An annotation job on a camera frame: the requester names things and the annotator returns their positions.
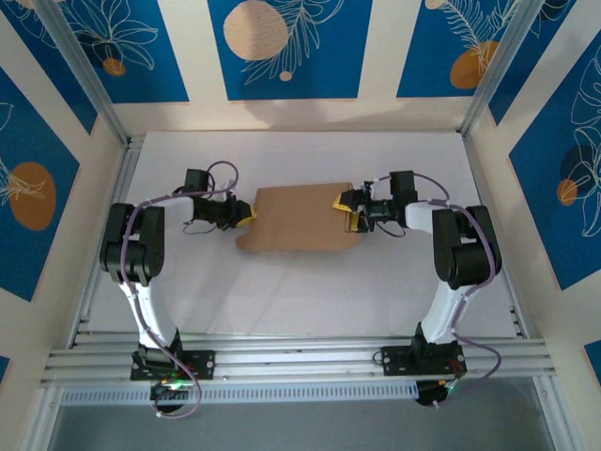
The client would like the brown cardboard box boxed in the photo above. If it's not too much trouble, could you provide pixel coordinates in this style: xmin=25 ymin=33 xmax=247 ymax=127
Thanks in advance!
xmin=234 ymin=181 xmax=363 ymax=254

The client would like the aluminium corner post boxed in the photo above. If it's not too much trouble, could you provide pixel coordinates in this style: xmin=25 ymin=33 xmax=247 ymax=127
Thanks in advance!
xmin=457 ymin=0 xmax=551 ymax=138
xmin=33 ymin=0 xmax=132 ymax=148

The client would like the aluminium cross rail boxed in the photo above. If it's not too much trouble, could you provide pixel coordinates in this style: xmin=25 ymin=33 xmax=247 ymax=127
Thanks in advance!
xmin=39 ymin=335 xmax=560 ymax=389

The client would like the thin black left gripper wire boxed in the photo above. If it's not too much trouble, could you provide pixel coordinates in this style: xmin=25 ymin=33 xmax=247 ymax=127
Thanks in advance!
xmin=181 ymin=219 xmax=221 ymax=237

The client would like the grey slotted cable duct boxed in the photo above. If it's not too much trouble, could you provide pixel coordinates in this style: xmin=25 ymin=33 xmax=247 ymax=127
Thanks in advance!
xmin=58 ymin=381 xmax=419 ymax=406

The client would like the thin black gripper wire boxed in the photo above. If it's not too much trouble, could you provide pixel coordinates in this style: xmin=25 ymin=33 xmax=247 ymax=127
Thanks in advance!
xmin=181 ymin=219 xmax=221 ymax=237
xmin=377 ymin=219 xmax=408 ymax=240

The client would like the aluminium side rail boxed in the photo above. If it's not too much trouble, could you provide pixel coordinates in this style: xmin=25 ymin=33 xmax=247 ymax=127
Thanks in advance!
xmin=67 ymin=134 xmax=146 ymax=350
xmin=462 ymin=133 xmax=532 ymax=340

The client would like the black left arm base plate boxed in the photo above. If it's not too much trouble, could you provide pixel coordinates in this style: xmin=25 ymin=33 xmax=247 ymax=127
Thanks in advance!
xmin=130 ymin=350 xmax=216 ymax=381

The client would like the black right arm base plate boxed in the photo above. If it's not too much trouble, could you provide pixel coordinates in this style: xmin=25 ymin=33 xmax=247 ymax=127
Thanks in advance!
xmin=382 ymin=345 xmax=466 ymax=377

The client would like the thin black right gripper wire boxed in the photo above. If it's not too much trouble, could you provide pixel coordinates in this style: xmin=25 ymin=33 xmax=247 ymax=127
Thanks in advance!
xmin=377 ymin=219 xmax=408 ymax=240

